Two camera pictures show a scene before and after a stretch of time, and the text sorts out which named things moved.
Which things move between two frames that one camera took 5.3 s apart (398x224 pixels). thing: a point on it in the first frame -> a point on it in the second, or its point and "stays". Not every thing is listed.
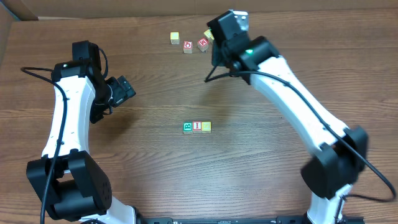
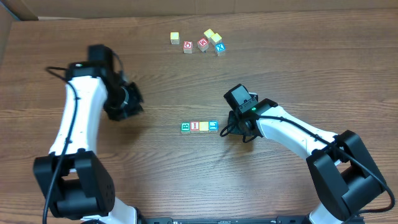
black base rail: [280, 219] stays
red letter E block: [203, 44] stays
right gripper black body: [221, 52] -> [239, 127]
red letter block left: [188, 46] stays
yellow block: [175, 38] stays
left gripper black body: [120, 91] -> [122, 101]
